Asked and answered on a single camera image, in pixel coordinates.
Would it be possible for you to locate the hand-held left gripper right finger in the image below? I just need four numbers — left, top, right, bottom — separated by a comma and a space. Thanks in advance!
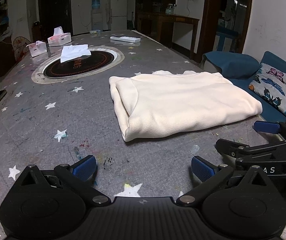
176, 155, 271, 205

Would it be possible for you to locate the white plastic bag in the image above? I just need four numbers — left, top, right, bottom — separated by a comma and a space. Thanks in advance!
0, 29, 13, 42

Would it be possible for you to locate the pink hanging cloth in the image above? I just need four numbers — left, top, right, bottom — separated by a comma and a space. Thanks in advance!
105, 2, 112, 25

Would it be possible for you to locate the round black induction cooktop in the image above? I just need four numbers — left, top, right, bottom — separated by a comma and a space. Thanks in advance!
31, 46, 125, 84

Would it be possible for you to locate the blue sofa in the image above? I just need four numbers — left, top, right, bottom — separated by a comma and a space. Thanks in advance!
202, 51, 286, 124

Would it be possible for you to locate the white tissue sheet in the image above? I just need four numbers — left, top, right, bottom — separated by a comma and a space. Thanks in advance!
60, 44, 92, 64

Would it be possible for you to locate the dark wooden door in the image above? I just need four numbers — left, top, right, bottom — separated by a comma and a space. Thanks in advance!
38, 0, 73, 37

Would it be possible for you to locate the brown wooden door frame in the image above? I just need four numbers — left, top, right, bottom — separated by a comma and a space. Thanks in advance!
198, 0, 254, 62

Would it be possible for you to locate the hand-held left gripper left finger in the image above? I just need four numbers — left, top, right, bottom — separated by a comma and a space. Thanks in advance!
19, 155, 111, 205

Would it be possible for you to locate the small blue table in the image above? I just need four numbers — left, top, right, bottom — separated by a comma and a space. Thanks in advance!
214, 27, 240, 54

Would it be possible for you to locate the patterned covered floor fan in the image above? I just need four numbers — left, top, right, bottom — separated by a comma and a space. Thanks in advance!
12, 36, 32, 62

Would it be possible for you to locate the dark bag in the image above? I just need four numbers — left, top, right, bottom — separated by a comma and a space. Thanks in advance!
31, 21, 42, 42

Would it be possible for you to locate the pink white tissue box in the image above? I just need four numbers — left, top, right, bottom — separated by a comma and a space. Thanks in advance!
47, 27, 72, 47

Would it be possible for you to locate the brown wooden side table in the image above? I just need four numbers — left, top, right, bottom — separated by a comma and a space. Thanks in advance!
136, 12, 200, 60

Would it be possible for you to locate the cream sweatshirt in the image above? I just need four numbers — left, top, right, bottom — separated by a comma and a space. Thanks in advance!
109, 70, 263, 142

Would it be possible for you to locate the white refrigerator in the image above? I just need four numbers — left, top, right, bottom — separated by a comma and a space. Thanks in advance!
110, 0, 128, 31

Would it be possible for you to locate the white remote control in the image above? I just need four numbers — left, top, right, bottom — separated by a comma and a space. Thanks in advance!
110, 35, 141, 43

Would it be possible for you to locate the butterfly print pillow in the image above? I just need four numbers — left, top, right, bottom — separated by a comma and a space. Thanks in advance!
249, 62, 286, 123

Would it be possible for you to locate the small white tissue pack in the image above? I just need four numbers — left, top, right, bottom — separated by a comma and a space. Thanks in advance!
26, 40, 47, 57

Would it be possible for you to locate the grey star print tablecloth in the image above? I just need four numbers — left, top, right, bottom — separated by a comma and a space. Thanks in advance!
0, 29, 286, 240

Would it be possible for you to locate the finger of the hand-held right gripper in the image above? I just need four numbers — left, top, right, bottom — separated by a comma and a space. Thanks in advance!
254, 119, 286, 140
216, 138, 286, 161

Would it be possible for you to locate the white water dispenser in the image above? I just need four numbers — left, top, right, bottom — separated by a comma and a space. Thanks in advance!
91, 8, 103, 32

